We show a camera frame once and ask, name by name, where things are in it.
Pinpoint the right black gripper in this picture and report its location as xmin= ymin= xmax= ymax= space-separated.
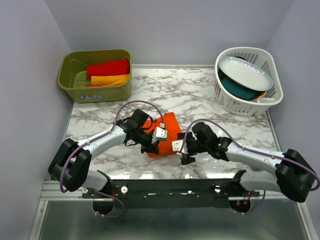
xmin=177 ymin=131 xmax=210 ymax=165

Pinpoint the orange t shirt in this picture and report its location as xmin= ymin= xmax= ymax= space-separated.
xmin=143 ymin=112 xmax=182 ymax=158

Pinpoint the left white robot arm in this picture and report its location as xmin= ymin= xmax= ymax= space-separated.
xmin=48 ymin=109 xmax=168 ymax=198

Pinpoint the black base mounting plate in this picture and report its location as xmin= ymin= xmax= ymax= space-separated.
xmin=82 ymin=170 xmax=260 ymax=214

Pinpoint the teal bowl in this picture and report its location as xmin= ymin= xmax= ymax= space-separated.
xmin=221 ymin=76 xmax=257 ymax=100

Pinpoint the yellow rolled t shirt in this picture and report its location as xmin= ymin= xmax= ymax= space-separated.
xmin=90 ymin=74 xmax=130 ymax=86

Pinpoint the red rolled t shirt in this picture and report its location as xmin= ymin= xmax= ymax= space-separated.
xmin=86 ymin=58 xmax=131 ymax=78

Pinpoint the brown wooden dish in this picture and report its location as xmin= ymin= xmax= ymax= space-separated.
xmin=251 ymin=91 xmax=267 ymax=101

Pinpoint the olive green plastic bin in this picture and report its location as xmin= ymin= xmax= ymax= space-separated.
xmin=57 ymin=49 xmax=132 ymax=104

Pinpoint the white oval plate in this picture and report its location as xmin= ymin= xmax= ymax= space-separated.
xmin=218 ymin=56 xmax=274 ymax=92

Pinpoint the white plastic basket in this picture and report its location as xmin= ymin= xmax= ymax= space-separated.
xmin=214 ymin=47 xmax=283 ymax=116

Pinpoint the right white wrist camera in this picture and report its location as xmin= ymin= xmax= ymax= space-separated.
xmin=171 ymin=139 xmax=188 ymax=155

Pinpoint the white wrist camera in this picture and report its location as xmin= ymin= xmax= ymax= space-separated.
xmin=152 ymin=127 xmax=168 ymax=143
xmin=171 ymin=139 xmax=188 ymax=155

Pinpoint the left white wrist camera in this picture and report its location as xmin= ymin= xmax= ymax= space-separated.
xmin=152 ymin=127 xmax=168 ymax=143

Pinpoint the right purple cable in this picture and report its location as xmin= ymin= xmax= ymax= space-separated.
xmin=176 ymin=118 xmax=320 ymax=216

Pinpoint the purple cable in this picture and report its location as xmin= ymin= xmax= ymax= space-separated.
xmin=59 ymin=100 xmax=166 ymax=219
xmin=176 ymin=118 xmax=320 ymax=216

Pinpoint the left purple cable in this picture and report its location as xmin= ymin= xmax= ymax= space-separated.
xmin=59 ymin=100 xmax=166 ymax=219

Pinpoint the aluminium rail frame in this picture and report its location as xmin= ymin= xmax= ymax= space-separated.
xmin=27 ymin=64 xmax=313 ymax=240

